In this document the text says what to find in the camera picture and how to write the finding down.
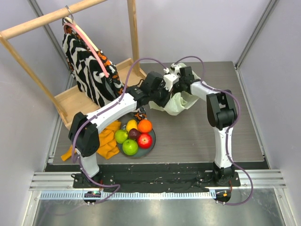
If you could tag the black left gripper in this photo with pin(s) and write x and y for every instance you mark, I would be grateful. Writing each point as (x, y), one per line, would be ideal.
(167, 94)

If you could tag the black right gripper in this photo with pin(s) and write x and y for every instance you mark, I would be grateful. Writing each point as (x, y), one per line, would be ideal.
(179, 87)

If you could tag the light green plastic bag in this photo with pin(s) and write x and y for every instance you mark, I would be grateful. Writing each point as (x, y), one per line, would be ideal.
(179, 101)

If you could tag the orange fake orange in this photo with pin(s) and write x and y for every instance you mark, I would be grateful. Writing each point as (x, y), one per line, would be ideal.
(144, 126)

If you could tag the yellow fake mango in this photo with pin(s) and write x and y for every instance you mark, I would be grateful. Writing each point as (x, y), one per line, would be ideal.
(131, 124)

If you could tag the red fake apple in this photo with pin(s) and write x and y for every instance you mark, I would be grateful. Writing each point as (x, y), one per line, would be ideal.
(144, 141)

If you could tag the green fake pear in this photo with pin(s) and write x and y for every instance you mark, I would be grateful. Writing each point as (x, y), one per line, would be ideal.
(121, 136)

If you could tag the green fake apple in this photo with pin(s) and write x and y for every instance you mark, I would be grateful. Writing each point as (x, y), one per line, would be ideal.
(130, 147)

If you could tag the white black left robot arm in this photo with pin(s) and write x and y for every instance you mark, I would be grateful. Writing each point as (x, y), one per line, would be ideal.
(85, 129)

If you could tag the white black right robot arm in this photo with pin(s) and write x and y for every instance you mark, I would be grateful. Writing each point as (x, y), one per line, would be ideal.
(221, 115)

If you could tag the dark red fake fruit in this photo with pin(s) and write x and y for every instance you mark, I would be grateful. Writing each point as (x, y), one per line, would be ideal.
(133, 134)

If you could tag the black white zebra garment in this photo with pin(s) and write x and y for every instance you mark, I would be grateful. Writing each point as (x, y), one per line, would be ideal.
(88, 74)

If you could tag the blue ceramic plate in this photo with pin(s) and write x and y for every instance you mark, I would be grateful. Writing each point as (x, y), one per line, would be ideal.
(141, 151)

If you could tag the orange cloth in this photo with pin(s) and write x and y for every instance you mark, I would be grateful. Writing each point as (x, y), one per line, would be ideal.
(108, 144)

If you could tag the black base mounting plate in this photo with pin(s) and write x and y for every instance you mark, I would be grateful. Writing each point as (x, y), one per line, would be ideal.
(155, 178)

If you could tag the pink clothes hanger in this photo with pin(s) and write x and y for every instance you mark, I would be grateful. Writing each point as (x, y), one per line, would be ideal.
(69, 22)

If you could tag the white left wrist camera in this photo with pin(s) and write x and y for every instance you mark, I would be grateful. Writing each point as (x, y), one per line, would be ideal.
(170, 78)

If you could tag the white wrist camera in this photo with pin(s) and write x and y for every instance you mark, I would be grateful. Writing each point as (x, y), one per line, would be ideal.
(170, 78)
(175, 69)

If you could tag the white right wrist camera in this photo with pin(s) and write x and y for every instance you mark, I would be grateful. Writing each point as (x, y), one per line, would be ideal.
(175, 69)

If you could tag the white slotted cable duct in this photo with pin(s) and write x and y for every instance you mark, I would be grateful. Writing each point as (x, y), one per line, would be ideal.
(89, 195)

